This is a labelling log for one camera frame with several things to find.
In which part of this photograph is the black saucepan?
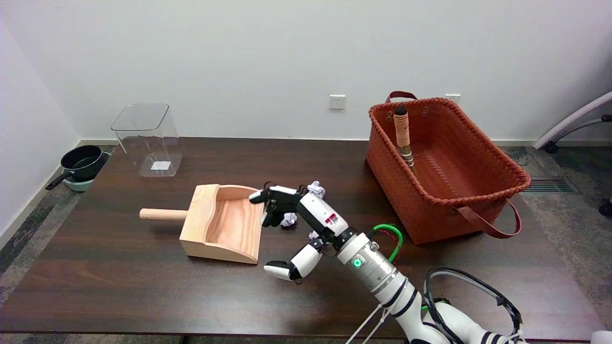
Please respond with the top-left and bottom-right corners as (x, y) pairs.
(45, 145), (107, 191)

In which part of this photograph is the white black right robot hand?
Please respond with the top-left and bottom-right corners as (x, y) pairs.
(249, 184), (358, 282)

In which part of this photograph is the green robot cable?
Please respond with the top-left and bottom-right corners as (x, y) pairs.
(371, 224), (404, 263)

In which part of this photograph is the wooden dustpan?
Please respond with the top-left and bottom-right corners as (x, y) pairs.
(140, 184), (265, 265)

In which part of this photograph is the red-brown woven basket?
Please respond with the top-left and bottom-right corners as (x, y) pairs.
(366, 91), (531, 245)

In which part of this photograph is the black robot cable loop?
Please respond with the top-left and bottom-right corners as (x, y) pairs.
(425, 267), (525, 344)

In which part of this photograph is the metal floor vent grille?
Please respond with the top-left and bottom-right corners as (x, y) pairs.
(521, 178), (574, 193)

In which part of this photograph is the clear plastic bin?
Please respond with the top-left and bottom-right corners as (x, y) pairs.
(111, 104), (184, 178)

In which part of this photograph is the pale green pot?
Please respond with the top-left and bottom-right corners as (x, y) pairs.
(63, 152), (111, 192)

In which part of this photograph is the small broom with wooden handle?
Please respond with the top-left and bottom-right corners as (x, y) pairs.
(393, 106), (415, 173)

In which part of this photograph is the white office chair base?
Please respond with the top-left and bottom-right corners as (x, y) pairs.
(532, 91), (612, 154)

